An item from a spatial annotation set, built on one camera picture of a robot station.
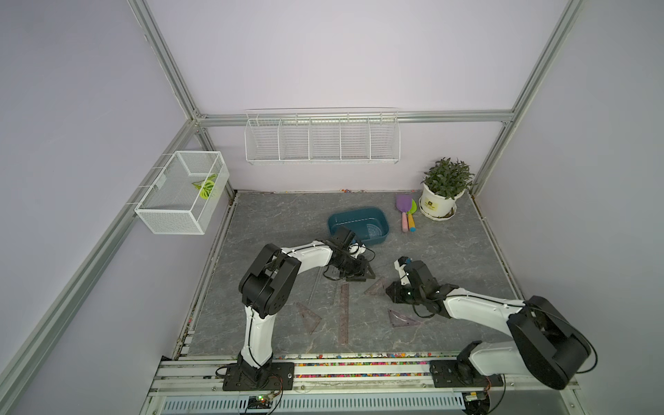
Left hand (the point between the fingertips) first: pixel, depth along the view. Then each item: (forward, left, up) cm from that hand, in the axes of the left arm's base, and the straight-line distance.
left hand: (371, 278), depth 89 cm
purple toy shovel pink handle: (+37, -21, -5) cm, 42 cm away
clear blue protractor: (+24, -5, -5) cm, 25 cm away
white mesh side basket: (+23, +60, +22) cm, 68 cm away
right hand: (-3, -5, -3) cm, 7 cm away
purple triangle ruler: (-13, -8, -5) cm, 16 cm away
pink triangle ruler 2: (-2, -2, -5) cm, 6 cm away
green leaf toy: (+24, +52, +25) cm, 63 cm away
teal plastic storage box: (+30, +1, -5) cm, 31 cm away
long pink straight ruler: (-10, +10, -5) cm, 15 cm away
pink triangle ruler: (-11, +21, -5) cm, 24 cm away
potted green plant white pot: (+31, -32, +14) cm, 47 cm away
